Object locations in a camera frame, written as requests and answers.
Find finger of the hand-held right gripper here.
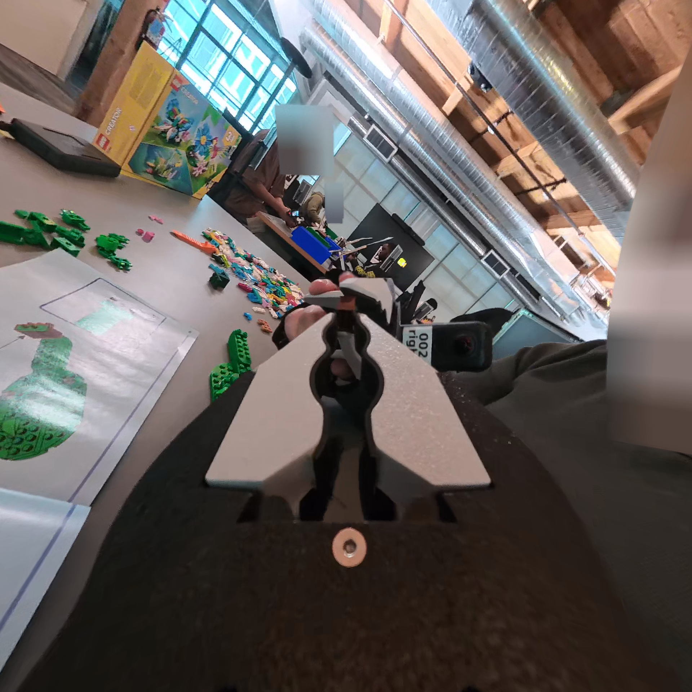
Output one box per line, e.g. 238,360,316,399
304,277,399,326
330,331,364,381

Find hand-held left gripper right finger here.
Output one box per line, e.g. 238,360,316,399
350,314,493,521

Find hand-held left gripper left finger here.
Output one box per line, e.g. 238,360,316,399
205,314,332,521

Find pile of colourful bricks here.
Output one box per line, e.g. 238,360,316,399
201,227,305,333

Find person's right forearm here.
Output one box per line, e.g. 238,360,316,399
487,340,612,433

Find grey desk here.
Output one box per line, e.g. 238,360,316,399
0,81,336,692

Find person's right hand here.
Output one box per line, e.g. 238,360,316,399
281,305,328,347

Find green plate assembly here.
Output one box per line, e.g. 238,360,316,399
210,329,253,402

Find blue bin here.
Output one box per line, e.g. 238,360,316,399
291,226,333,266

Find light wooden table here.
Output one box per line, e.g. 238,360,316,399
257,211,331,274

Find building instruction booklet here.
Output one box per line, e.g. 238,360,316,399
0,249,199,649

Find person's clothed torso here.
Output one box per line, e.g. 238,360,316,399
487,400,692,692

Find orange brick separator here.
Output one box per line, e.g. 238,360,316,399
171,230,217,256

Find black floor lamp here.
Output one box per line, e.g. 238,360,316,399
280,37,314,109

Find colourful toy brick box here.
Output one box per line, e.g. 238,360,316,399
96,42,242,200

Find large grid window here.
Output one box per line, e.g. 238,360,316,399
157,0,303,130

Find group of green bricks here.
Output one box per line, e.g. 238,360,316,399
0,208,132,271

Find black flat case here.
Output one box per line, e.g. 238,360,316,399
10,118,121,178

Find wooden column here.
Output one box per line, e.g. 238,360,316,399
76,0,169,126

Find black wall screen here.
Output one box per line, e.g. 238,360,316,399
346,204,435,295

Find large silver air duct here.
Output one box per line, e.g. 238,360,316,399
470,0,641,214

